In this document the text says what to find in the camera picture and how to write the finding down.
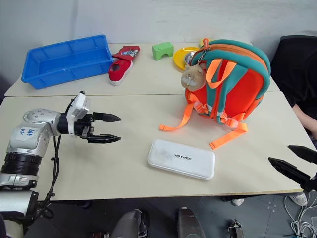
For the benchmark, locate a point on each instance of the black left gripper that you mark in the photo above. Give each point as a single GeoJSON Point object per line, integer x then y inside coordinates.
{"type": "Point", "coordinates": [84, 126]}

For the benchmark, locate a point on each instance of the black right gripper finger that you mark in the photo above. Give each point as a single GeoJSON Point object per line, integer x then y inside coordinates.
{"type": "Point", "coordinates": [303, 151]}
{"type": "Point", "coordinates": [288, 168]}

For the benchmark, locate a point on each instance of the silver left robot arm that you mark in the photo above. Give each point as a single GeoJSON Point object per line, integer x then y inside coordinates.
{"type": "Point", "coordinates": [29, 138]}

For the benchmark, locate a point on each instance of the white rectangular case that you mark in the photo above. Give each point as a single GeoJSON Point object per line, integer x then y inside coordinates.
{"type": "Point", "coordinates": [181, 159]}

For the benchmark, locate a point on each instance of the orange and teal backpack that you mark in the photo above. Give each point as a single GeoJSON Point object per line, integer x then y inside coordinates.
{"type": "Point", "coordinates": [232, 84]}

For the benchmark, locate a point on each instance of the white sneaker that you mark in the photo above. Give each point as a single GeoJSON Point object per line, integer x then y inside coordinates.
{"type": "Point", "coordinates": [298, 199]}
{"type": "Point", "coordinates": [237, 201]}

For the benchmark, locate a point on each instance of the red slip-on shoe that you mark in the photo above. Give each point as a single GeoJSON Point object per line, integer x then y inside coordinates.
{"type": "Point", "coordinates": [122, 65]}

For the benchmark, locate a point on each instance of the person in black clothes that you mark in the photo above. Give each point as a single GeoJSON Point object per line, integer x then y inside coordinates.
{"type": "Point", "coordinates": [297, 79]}

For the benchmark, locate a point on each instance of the blue plastic bin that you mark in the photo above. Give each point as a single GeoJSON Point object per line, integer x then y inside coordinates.
{"type": "Point", "coordinates": [67, 60]}

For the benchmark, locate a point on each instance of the green arch block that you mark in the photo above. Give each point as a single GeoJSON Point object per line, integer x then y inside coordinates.
{"type": "Point", "coordinates": [162, 50]}

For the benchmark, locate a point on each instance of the dark rounded left robot foot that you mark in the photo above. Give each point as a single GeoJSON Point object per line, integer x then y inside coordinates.
{"type": "Point", "coordinates": [131, 224]}

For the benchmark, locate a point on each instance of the dark rounded robot foot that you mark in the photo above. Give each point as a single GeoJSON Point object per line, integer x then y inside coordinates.
{"type": "Point", "coordinates": [131, 224]}
{"type": "Point", "coordinates": [189, 223]}

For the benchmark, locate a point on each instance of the yellow plastic plate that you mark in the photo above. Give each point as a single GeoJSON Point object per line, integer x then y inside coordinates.
{"type": "Point", "coordinates": [179, 59]}

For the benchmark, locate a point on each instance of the small metal bowl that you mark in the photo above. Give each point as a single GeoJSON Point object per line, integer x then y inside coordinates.
{"type": "Point", "coordinates": [189, 57]}

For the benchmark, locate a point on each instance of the dark rounded right robot foot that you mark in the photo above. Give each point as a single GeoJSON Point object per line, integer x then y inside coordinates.
{"type": "Point", "coordinates": [189, 223]}

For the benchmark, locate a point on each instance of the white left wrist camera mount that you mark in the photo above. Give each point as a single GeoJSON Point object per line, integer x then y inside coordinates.
{"type": "Point", "coordinates": [79, 106]}

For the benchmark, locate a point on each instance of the small metal floor bracket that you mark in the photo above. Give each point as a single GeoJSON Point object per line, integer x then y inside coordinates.
{"type": "Point", "coordinates": [235, 228]}

